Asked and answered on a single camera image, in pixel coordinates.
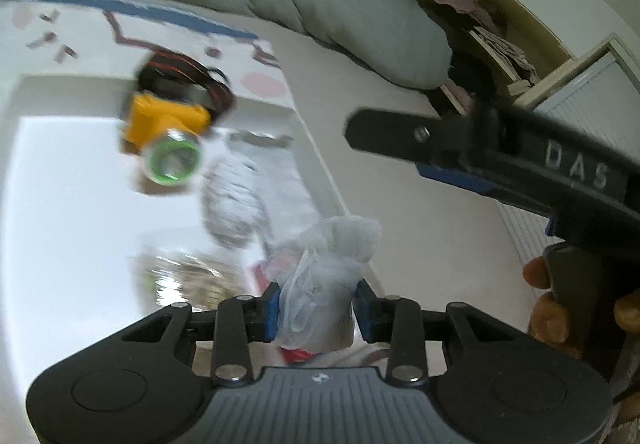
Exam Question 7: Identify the wooden side cabinet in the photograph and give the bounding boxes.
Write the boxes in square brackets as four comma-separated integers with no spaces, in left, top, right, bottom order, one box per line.
[412,0,632,118]

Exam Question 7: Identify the pink clothes in cabinet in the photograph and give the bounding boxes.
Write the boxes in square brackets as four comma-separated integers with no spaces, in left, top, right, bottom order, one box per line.
[431,0,496,28]

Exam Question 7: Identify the white patterned cloth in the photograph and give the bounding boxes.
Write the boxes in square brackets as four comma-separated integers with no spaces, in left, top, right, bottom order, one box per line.
[201,152,266,249]

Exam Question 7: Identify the white cardboard box lid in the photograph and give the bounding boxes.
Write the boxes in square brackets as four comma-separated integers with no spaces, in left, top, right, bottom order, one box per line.
[0,72,374,444]

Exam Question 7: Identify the bag of rubber bands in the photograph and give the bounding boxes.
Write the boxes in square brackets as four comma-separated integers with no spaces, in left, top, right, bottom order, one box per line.
[130,248,253,313]

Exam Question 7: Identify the grey pouch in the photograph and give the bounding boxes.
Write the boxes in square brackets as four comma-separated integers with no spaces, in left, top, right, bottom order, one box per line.
[228,130,321,244]

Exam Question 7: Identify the yellow headlamp with strap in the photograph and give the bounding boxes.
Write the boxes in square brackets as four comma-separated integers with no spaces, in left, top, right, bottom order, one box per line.
[122,48,235,187]

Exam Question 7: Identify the right hand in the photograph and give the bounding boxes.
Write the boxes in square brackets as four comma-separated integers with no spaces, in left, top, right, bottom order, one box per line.
[523,256,640,358]

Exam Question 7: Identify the white slatted cabinet door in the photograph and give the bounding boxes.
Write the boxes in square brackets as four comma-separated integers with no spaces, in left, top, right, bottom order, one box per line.
[491,35,640,295]

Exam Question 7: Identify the colourful patterned card box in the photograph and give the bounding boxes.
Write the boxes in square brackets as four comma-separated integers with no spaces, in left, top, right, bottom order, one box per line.
[252,248,319,366]

